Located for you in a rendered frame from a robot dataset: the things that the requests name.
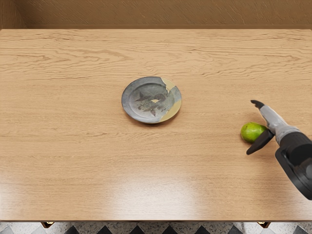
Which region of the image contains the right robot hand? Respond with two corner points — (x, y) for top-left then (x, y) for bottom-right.
(246, 99), (301, 156)

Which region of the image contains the green round fruit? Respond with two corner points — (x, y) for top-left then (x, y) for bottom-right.
(240, 122), (268, 144)

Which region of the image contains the grey patterned plate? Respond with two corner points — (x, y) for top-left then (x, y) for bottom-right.
(121, 76), (182, 124)

